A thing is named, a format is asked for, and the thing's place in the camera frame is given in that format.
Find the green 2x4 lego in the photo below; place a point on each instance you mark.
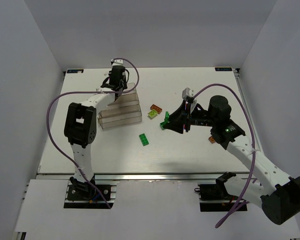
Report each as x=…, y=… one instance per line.
x=143, y=139

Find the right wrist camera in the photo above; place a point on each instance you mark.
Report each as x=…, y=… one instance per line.
x=188, y=94

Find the table corner label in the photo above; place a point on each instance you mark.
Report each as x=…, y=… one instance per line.
x=75, y=71
x=223, y=69

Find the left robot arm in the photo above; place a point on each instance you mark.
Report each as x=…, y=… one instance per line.
x=81, y=122

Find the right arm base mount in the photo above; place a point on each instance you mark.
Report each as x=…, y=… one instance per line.
x=214, y=197

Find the orange lego plate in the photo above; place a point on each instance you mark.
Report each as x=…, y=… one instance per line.
x=156, y=108

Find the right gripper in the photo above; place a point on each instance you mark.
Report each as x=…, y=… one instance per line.
x=186, y=120

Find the table corner label left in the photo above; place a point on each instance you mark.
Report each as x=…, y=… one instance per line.
x=75, y=71

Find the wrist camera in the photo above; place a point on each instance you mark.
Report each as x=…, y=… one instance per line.
x=188, y=94
x=117, y=62

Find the table corner label right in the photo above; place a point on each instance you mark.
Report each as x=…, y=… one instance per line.
x=223, y=69

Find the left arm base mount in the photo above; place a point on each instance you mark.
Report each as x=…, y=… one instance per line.
x=81, y=195

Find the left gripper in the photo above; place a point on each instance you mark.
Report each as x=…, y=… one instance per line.
x=117, y=84

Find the orange lego with green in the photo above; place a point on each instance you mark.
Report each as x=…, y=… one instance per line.
x=212, y=141

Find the lime green 2x2 lego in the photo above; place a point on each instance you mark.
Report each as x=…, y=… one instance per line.
x=152, y=114

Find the dark green lego block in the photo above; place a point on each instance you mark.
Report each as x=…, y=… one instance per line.
x=166, y=118

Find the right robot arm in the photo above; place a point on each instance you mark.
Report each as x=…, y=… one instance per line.
x=277, y=193

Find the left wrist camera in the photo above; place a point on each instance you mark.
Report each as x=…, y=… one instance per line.
x=117, y=62

